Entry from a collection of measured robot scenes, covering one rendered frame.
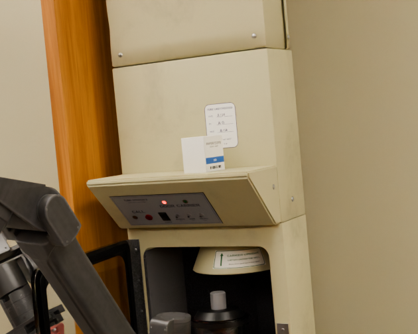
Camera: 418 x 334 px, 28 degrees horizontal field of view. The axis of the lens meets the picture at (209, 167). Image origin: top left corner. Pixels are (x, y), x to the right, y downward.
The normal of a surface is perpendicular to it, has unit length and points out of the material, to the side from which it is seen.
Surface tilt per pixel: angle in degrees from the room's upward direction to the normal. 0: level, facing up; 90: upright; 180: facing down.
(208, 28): 90
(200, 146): 90
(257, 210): 135
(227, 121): 90
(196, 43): 90
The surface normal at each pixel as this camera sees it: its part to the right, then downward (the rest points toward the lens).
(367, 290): -0.47, 0.09
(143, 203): -0.27, 0.76
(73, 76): 0.88, -0.05
